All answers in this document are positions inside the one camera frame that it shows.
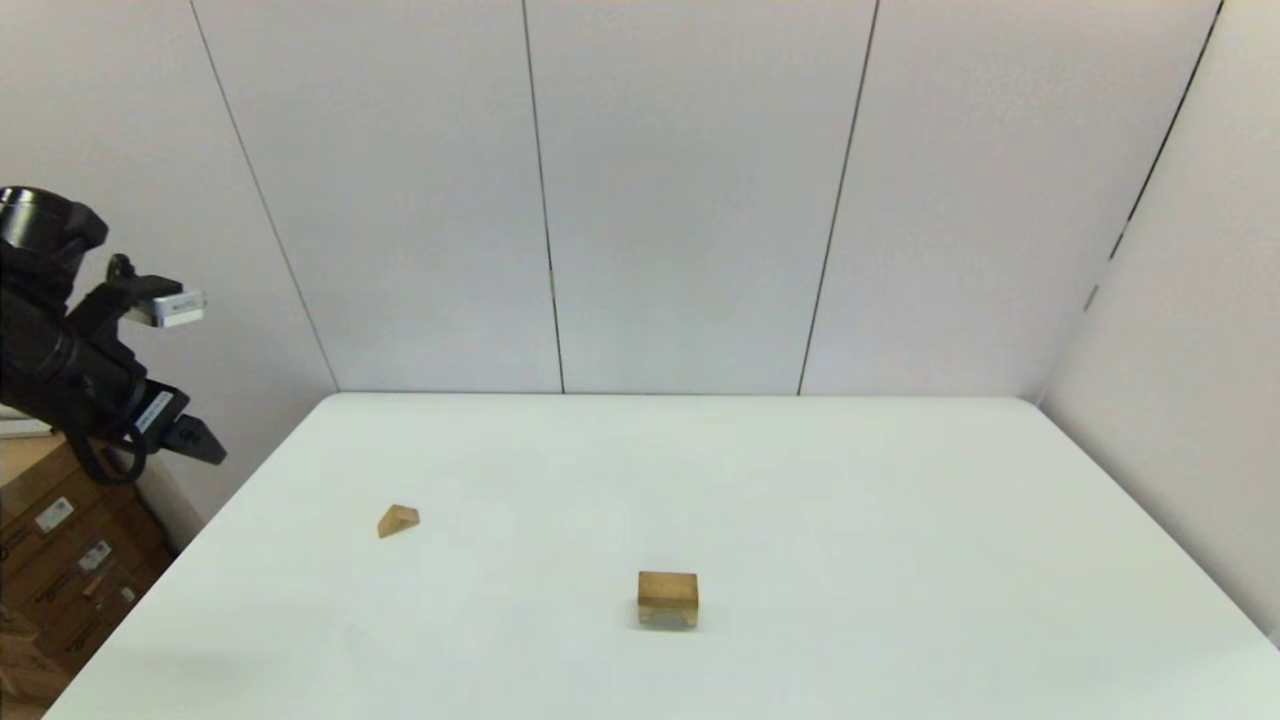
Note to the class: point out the white flat object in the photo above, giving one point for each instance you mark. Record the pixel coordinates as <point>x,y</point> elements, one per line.
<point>20,428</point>

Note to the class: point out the triangular wooden block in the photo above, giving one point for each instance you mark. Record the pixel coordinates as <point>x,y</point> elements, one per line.
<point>398,521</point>

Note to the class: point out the rectangular wooden block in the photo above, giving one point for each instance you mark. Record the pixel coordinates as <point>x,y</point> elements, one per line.
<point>667,587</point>

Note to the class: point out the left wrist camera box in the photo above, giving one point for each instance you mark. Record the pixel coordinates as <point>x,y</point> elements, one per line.
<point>172,308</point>

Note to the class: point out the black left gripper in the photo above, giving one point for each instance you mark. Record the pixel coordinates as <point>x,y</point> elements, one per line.
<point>90,390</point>

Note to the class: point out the brown cardboard box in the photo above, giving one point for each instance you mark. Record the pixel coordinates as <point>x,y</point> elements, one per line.
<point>25,660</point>
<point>110,615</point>
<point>50,500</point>
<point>70,570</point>

